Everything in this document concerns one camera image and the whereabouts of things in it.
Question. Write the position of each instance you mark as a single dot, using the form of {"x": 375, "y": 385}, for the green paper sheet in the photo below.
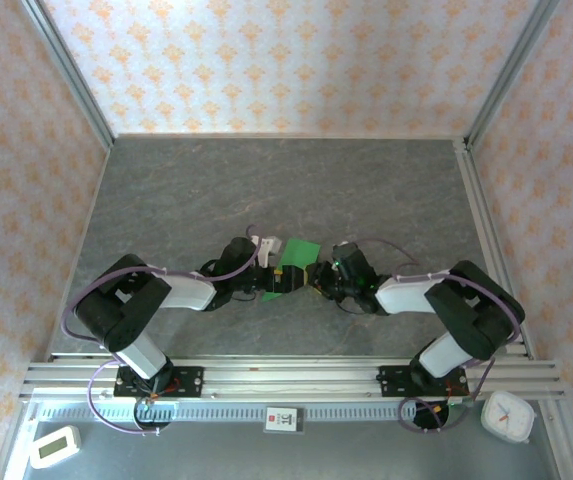
{"x": 301, "y": 252}

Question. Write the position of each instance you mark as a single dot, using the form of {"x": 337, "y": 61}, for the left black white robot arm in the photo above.
{"x": 186, "y": 295}

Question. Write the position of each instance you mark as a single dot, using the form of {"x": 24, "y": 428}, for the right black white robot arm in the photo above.
{"x": 406, "y": 297}

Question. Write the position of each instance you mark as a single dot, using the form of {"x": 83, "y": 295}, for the grey metal sheet panel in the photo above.
{"x": 266, "y": 457}

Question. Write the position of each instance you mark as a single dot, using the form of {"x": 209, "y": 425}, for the white label card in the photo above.
{"x": 283, "y": 419}

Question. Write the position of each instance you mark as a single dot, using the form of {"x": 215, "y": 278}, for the white analog clock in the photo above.
{"x": 508, "y": 417}

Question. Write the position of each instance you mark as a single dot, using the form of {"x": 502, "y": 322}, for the white digital timer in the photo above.
{"x": 53, "y": 447}

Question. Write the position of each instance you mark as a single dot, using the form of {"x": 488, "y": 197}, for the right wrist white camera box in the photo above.
{"x": 342, "y": 246}

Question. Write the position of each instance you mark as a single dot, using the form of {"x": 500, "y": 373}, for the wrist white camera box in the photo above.
{"x": 268, "y": 250}
{"x": 342, "y": 246}

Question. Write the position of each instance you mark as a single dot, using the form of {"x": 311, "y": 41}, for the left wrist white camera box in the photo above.
{"x": 268, "y": 250}

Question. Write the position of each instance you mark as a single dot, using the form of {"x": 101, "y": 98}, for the aluminium mounting rail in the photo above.
{"x": 291, "y": 372}

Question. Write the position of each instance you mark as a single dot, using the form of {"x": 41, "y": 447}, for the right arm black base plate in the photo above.
{"x": 391, "y": 382}

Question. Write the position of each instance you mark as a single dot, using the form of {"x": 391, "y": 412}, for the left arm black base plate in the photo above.
{"x": 188, "y": 382}

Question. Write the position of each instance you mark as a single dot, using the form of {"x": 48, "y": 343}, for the aluminium side rail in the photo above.
{"x": 478, "y": 200}

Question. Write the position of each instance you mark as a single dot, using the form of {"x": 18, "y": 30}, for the right aluminium frame post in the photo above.
{"x": 508, "y": 75}

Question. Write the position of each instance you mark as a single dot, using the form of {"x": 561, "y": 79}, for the aluminium frame post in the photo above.
{"x": 71, "y": 75}
{"x": 508, "y": 75}

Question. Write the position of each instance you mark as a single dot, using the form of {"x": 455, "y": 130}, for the left aluminium frame post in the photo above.
{"x": 71, "y": 75}

